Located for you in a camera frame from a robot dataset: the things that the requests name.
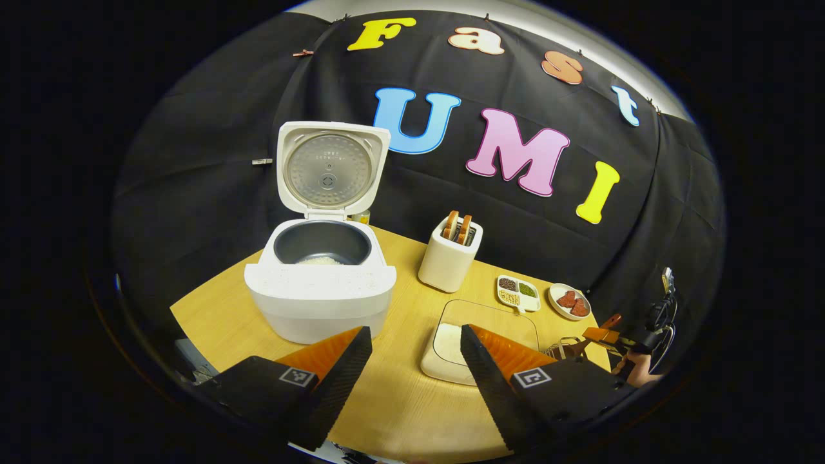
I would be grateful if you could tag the toasted bread slice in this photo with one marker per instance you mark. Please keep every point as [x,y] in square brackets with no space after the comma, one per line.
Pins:
[464,229]
[451,224]

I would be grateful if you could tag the black backdrop cloth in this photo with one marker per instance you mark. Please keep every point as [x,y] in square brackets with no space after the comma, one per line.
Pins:
[206,161]

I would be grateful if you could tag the small white rice portion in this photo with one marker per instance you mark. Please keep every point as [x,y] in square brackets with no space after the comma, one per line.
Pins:
[319,260]

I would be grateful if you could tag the white rice cooker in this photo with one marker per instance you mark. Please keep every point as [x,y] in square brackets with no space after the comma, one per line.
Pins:
[316,303]

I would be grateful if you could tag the pile of yellow soybeans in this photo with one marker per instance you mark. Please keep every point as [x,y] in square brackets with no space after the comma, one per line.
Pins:
[510,298]

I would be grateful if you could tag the brown wooden spoon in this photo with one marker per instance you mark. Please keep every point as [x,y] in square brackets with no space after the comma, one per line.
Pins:
[611,320]

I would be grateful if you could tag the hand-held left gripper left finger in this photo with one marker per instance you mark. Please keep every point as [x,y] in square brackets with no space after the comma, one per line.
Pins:
[335,386]

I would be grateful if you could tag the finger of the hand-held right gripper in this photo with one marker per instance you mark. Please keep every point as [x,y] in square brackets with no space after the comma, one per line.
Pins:
[602,335]

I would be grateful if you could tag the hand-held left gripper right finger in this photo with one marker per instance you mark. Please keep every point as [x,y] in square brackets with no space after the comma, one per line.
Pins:
[490,386]

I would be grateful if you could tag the white divided dish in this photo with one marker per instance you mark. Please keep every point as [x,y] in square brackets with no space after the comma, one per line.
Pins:
[515,289]

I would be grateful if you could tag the reddish clothes peg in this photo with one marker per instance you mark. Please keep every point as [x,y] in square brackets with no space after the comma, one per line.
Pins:
[303,53]

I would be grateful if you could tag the white round plate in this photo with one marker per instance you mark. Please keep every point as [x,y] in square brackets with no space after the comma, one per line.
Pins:
[557,308]

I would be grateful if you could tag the small glass bottle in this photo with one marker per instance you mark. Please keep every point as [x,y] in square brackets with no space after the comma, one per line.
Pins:
[361,216]

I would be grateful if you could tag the pile of green beans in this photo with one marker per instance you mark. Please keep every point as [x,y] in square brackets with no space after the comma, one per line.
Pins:
[527,290]

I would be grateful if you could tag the clear glass dish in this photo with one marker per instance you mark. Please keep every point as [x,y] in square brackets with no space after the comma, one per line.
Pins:
[496,316]

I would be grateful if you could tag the pile of dark beans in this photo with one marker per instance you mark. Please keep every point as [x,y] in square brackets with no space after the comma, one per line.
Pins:
[507,283]

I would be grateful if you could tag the red meat piece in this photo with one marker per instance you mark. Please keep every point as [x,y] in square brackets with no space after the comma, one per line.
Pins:
[566,299]
[580,308]

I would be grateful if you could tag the white toaster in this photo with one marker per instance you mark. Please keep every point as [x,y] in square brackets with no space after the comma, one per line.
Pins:
[445,264]

